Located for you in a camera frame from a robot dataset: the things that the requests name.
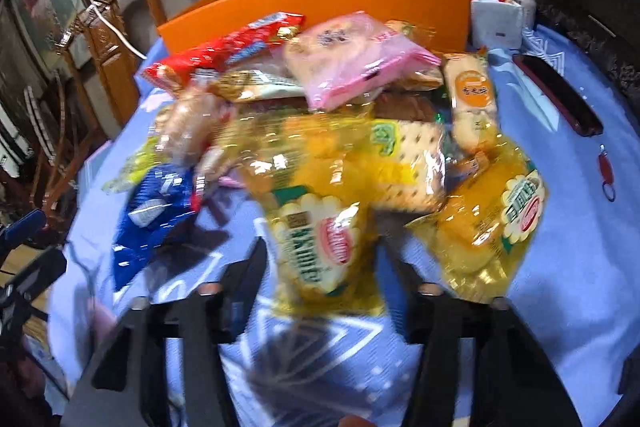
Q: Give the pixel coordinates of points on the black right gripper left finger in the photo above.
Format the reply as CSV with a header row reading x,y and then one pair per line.
x,y
125,383

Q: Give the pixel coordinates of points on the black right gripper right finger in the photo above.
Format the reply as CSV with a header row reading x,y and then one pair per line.
x,y
514,382

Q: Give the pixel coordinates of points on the blue snack packet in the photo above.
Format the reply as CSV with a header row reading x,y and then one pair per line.
x,y
158,212

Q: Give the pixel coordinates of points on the Weidan cracker pack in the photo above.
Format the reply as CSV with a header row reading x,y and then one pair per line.
x,y
408,166

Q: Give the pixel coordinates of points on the clear rice cracker pack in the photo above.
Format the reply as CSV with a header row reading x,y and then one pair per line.
x,y
192,125

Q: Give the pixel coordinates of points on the yellow large snack bag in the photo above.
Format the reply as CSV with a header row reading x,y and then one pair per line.
x,y
307,173

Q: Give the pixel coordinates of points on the orange-label rice cracker pack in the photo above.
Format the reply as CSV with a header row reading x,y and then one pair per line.
x,y
474,108

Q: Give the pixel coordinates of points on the white gold snack packet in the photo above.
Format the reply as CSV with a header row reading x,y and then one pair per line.
x,y
252,85

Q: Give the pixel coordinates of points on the red snack packet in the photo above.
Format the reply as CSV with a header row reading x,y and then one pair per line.
x,y
174,72

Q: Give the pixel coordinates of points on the pink snack bag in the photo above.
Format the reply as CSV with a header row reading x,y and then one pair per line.
x,y
350,55

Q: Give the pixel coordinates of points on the brown bread clear pack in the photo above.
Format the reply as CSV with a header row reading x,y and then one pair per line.
x,y
404,106

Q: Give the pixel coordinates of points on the blue patterned tablecloth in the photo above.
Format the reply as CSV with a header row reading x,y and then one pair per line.
x,y
578,287

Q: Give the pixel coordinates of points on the yellow green snack packet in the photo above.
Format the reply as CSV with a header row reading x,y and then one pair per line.
x,y
136,167

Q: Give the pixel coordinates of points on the dark red smartphone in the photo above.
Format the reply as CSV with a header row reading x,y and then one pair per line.
x,y
578,114

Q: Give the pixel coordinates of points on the carved wooden chair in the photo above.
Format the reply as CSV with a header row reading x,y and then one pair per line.
x,y
115,59

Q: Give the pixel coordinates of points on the white tissue pack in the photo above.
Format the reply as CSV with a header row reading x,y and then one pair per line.
x,y
499,24

